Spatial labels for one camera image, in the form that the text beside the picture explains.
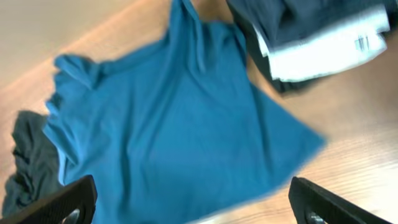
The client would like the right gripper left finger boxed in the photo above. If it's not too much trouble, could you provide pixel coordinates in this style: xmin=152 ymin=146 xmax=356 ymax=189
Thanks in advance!
xmin=1 ymin=175 xmax=98 ymax=224

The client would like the folded black garment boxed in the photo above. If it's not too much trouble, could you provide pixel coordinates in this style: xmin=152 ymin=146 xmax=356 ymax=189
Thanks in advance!
xmin=241 ymin=27 xmax=323 ymax=95

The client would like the folded white garment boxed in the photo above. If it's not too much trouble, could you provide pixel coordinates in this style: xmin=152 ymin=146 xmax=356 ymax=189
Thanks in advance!
xmin=254 ymin=4 xmax=390 ymax=82

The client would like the blue t-shirt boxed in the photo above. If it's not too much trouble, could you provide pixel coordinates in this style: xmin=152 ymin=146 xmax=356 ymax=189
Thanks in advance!
xmin=44 ymin=1 xmax=324 ymax=223

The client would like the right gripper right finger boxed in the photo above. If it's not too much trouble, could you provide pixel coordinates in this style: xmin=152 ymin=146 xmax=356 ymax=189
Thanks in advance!
xmin=289 ymin=177 xmax=389 ymax=224

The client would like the black garment on left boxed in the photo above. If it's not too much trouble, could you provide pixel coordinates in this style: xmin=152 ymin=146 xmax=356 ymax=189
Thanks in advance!
xmin=1 ymin=111 xmax=62 ymax=218

